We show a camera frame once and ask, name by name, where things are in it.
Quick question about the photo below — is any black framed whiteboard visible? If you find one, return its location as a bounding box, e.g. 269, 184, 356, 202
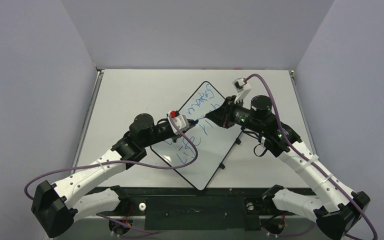
150, 81, 241, 191

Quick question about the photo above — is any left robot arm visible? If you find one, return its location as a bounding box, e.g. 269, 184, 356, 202
30, 111, 198, 238

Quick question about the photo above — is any purple camera cable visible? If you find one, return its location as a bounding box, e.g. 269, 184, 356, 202
23, 127, 200, 239
244, 73, 378, 240

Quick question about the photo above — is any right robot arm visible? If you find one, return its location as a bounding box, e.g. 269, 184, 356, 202
205, 95, 370, 240

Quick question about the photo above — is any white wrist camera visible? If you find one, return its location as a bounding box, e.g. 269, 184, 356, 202
232, 78, 252, 104
167, 110, 190, 136

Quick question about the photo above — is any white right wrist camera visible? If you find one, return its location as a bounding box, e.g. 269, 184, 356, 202
232, 78, 252, 104

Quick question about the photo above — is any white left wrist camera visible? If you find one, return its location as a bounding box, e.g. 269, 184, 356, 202
167, 110, 190, 136

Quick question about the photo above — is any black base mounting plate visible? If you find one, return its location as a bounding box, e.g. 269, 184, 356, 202
103, 187, 284, 231

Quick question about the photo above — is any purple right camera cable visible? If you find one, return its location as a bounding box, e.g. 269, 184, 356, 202
244, 73, 378, 240

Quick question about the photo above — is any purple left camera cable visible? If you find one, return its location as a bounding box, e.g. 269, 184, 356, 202
23, 127, 200, 239

